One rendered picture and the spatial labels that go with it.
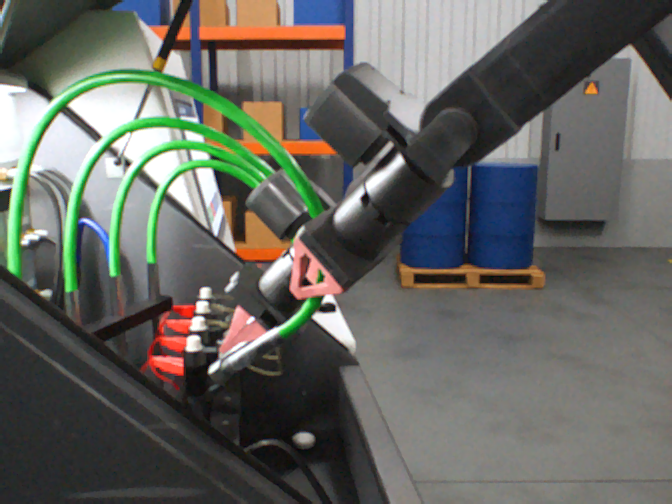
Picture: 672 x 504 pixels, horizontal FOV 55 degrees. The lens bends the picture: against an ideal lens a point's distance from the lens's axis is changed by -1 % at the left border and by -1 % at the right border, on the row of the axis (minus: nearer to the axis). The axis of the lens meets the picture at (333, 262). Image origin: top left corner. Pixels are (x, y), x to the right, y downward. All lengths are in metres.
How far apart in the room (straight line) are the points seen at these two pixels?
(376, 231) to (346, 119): 0.10
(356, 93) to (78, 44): 0.70
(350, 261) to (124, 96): 0.65
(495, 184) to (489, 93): 5.13
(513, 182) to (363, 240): 5.06
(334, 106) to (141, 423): 0.28
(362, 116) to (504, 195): 5.09
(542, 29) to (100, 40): 0.81
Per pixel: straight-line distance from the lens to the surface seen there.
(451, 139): 0.47
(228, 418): 0.91
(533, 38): 0.46
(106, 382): 0.45
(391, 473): 0.83
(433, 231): 5.54
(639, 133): 7.98
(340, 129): 0.53
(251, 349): 0.68
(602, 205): 7.55
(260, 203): 0.73
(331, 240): 0.57
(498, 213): 5.62
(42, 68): 1.16
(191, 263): 1.10
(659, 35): 0.92
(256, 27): 6.01
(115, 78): 0.71
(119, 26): 1.14
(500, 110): 0.47
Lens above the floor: 1.37
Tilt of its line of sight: 12 degrees down
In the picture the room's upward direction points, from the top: straight up
